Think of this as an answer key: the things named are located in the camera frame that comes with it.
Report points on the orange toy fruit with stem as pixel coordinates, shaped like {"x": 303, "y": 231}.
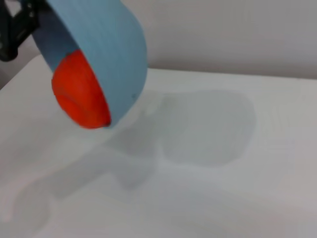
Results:
{"x": 79, "y": 96}

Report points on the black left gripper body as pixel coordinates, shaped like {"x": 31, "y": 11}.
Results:
{"x": 10, "y": 32}

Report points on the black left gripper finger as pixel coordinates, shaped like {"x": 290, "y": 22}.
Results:
{"x": 29, "y": 15}

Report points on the blue bowl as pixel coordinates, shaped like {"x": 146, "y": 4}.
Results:
{"x": 106, "y": 49}

